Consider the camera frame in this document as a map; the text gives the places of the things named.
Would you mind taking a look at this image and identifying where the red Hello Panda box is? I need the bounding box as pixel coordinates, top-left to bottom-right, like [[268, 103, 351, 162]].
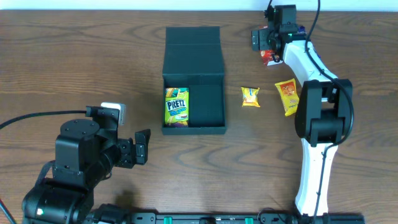
[[259, 26, 283, 66]]

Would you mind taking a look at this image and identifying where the green Pretz snack box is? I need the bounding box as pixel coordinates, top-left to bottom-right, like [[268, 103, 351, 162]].
[[164, 88, 189, 128]]

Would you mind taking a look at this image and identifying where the black gift box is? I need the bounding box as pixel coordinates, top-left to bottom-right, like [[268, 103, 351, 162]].
[[162, 26, 226, 135]]

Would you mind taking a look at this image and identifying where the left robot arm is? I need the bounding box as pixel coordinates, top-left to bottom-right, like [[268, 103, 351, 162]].
[[22, 103, 151, 223]]

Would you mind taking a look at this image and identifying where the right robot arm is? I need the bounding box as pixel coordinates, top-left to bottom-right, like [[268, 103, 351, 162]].
[[251, 4, 354, 222]]

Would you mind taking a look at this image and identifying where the large yellow snack packet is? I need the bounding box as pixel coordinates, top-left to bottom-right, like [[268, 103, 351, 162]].
[[275, 78, 299, 116]]

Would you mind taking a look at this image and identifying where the small yellow snack packet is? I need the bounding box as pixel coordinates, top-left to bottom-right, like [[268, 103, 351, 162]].
[[241, 87, 261, 108]]

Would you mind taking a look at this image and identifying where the right black cable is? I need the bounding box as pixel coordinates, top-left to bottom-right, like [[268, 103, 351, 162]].
[[303, 0, 355, 218]]

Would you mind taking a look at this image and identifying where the black cable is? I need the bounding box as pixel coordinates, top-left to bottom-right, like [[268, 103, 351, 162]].
[[0, 110, 88, 130], [303, 0, 355, 218]]

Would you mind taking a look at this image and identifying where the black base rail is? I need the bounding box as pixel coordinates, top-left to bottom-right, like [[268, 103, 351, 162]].
[[84, 212, 365, 224]]

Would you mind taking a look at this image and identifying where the left black cable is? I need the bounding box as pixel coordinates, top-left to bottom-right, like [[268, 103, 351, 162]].
[[0, 110, 88, 130]]

